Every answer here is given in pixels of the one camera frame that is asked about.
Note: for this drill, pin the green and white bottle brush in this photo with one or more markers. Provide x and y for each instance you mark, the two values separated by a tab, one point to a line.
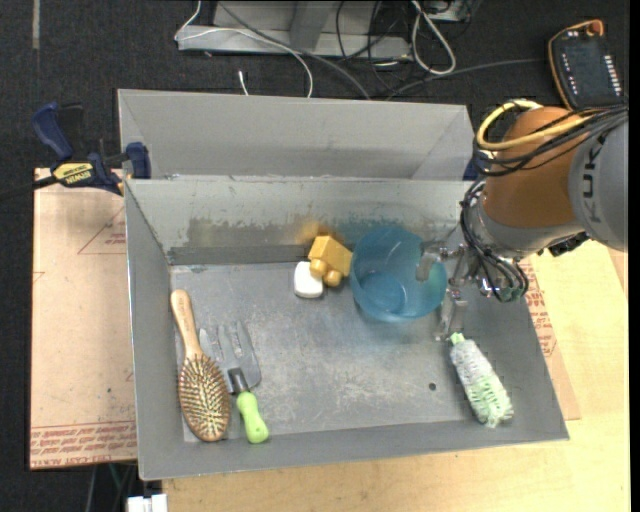
477	380

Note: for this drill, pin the white soap bar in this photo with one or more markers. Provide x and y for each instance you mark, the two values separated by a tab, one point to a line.
307	282

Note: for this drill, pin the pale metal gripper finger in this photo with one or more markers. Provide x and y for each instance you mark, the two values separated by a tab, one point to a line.
426	267
451	320

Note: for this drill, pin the grey metal bin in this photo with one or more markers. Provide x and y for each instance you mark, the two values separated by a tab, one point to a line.
325	360

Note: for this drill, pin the blue plastic bowl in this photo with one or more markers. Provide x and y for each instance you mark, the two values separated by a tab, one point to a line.
385	295

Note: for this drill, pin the brown cardboard board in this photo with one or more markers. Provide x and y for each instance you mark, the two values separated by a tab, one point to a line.
75	310

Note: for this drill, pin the wooden hairbrush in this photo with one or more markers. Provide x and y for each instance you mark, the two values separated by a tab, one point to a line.
202	395

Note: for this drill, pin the yellow toy block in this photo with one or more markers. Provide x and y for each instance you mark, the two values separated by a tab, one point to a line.
331	255

